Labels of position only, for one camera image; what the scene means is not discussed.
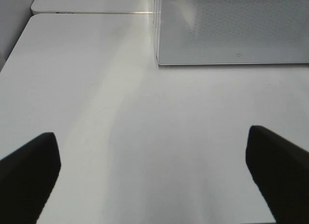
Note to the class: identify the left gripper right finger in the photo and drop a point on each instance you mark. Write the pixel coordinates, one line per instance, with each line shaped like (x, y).
(280, 169)

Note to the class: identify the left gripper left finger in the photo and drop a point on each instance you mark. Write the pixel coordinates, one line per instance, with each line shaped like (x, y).
(27, 178)

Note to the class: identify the white microwave door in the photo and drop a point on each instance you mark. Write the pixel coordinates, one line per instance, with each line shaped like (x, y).
(207, 32)

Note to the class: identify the white microwave oven body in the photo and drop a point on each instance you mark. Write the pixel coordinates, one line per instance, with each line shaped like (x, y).
(156, 26)

